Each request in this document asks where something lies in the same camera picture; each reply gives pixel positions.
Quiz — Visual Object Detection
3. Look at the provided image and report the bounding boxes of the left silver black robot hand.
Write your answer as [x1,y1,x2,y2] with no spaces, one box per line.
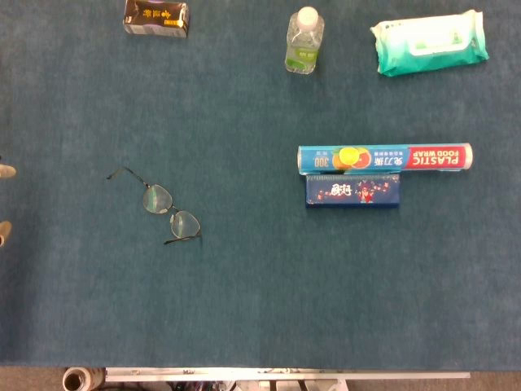
[0,164,18,248]

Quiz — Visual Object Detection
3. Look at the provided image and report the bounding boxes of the thin-framed eyeglasses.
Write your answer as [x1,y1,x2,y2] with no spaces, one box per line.
[106,167,204,246]

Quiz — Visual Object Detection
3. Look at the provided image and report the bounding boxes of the black box with gold print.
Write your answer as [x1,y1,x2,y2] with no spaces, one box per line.
[123,0,190,39]

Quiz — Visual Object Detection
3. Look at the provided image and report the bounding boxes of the brown tape roll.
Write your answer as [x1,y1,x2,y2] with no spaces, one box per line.
[61,367,107,391]

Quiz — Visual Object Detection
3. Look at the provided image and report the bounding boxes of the blue felt table cloth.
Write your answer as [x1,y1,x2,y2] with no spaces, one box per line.
[0,0,521,371]

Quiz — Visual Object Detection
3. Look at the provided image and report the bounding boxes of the clear water bottle green label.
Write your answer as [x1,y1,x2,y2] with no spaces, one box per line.
[284,5,326,75]

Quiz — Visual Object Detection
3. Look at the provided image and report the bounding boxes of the dark blue printed box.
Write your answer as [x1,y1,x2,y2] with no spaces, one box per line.
[304,174,401,209]

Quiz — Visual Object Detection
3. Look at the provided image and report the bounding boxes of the plastic wrap roll box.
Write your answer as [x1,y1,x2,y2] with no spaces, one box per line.
[297,143,474,177]

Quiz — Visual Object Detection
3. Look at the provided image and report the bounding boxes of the green wet wipes pack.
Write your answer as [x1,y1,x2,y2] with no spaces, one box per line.
[369,9,490,77]

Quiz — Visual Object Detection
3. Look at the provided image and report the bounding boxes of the silver metal rail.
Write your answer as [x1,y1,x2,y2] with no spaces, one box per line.
[104,367,471,384]

